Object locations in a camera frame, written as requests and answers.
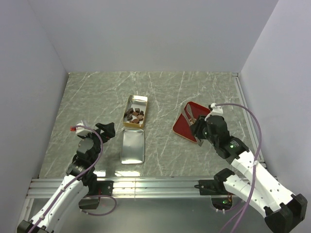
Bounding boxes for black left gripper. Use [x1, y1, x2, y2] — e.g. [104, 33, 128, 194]
[79, 122, 115, 164]

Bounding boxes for metal tweezers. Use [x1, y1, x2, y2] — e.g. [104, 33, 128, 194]
[182, 103, 203, 147]

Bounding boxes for silver tin lid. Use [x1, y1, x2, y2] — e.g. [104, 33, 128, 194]
[121, 129, 145, 165]

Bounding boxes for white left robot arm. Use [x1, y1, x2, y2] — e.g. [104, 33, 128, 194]
[17, 122, 116, 233]

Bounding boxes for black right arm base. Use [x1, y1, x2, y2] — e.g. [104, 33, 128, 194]
[194, 180, 234, 212]

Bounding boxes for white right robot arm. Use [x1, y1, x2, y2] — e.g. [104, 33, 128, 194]
[190, 115, 308, 233]

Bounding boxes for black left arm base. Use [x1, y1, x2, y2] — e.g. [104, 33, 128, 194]
[79, 181, 114, 210]

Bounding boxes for red tin tray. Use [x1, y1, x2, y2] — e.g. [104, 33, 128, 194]
[173, 101, 210, 143]

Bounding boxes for gold tin box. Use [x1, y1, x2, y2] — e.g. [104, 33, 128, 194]
[122, 95, 148, 129]

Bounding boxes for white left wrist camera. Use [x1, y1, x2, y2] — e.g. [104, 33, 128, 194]
[70, 120, 91, 136]

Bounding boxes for aluminium right rail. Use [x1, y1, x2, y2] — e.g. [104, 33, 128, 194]
[232, 73, 267, 169]

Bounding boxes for aluminium rail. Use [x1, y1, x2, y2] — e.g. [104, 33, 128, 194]
[26, 177, 213, 199]
[232, 73, 267, 169]

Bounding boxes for aluminium front rail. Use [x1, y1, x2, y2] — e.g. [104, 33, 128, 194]
[26, 177, 213, 199]

